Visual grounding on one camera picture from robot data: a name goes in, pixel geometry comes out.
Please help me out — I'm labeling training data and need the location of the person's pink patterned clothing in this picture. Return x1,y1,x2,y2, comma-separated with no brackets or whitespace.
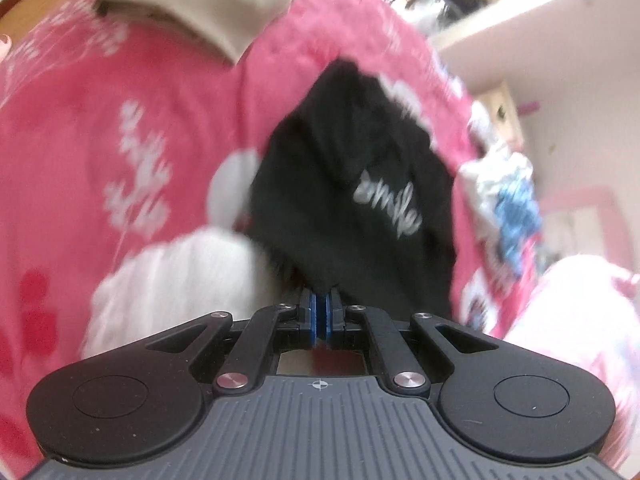
505,255,640,466

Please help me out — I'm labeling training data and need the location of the pink framed panel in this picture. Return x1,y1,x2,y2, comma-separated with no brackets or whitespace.
540,187,626,266

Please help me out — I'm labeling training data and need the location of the black shirt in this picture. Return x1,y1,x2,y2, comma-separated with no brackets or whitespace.
247,57,458,321

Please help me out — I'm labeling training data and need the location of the pink floral blanket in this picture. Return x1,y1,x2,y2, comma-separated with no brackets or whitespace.
0,0,541,461

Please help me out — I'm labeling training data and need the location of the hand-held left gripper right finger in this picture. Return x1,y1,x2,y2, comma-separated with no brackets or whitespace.
323,287,501,401

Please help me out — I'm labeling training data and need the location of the white garment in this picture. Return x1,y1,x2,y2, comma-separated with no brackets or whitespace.
457,152,533,221

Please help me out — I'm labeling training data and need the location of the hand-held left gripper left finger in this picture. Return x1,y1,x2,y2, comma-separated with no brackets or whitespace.
145,288,320,401

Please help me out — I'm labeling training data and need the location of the pale fuzzy knitted garment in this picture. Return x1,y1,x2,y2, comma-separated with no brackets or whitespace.
467,102,501,156

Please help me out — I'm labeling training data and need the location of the blue garment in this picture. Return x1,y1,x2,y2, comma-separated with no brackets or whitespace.
492,177,543,271

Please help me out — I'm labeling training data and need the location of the white plastic bag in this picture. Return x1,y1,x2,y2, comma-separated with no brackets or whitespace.
407,0,451,36

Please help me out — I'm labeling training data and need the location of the cream nightstand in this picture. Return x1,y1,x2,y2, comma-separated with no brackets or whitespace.
472,80,526,151

